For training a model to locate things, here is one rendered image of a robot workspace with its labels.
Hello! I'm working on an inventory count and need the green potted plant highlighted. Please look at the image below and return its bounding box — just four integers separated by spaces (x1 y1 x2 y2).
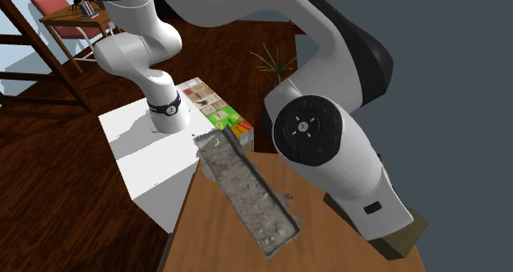
249 42 300 89

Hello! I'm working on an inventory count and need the olive green box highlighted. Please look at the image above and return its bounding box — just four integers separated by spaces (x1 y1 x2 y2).
322 191 430 261

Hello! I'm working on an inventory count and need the small wooden side table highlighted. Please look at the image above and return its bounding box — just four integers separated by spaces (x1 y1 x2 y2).
39 0 117 74

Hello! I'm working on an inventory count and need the red chair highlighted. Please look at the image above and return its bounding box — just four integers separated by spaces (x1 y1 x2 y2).
30 0 106 40

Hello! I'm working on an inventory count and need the dark wooden ladder frame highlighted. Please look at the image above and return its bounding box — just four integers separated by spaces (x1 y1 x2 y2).
0 0 94 113

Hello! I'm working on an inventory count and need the long grey stone tray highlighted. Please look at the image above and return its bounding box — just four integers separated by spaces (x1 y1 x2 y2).
192 126 303 260

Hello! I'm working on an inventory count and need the white patterned robot stand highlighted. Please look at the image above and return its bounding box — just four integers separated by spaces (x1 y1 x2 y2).
98 76 256 234

